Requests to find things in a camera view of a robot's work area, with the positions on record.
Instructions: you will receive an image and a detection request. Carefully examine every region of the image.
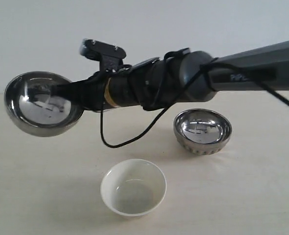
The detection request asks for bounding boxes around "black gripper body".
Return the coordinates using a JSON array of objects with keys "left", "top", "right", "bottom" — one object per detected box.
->
[{"left": 84, "top": 72, "right": 145, "bottom": 113}]

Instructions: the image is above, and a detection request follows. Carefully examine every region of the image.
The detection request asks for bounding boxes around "smooth stainless steel bowl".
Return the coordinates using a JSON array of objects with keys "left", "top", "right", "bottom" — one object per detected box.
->
[{"left": 3, "top": 71, "right": 84, "bottom": 137}]

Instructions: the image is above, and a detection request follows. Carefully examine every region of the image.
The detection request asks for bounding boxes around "white ceramic bowl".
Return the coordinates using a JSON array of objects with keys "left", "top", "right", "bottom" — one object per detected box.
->
[{"left": 100, "top": 159, "right": 167, "bottom": 218}]

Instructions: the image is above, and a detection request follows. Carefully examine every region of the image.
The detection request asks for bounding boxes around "ribbed stainless steel bowl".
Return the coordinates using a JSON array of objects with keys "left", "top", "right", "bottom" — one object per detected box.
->
[{"left": 173, "top": 108, "right": 232, "bottom": 156}]

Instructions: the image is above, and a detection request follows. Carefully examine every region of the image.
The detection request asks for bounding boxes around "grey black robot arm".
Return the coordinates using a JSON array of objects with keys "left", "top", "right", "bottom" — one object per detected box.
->
[{"left": 51, "top": 39, "right": 289, "bottom": 112}]

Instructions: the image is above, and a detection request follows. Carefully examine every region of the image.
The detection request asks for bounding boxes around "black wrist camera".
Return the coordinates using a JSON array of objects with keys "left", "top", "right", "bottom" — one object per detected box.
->
[{"left": 79, "top": 39, "right": 126, "bottom": 75}]

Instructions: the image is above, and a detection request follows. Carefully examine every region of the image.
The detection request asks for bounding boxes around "black cable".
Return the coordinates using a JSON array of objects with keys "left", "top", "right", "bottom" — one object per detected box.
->
[{"left": 99, "top": 48, "right": 289, "bottom": 148}]

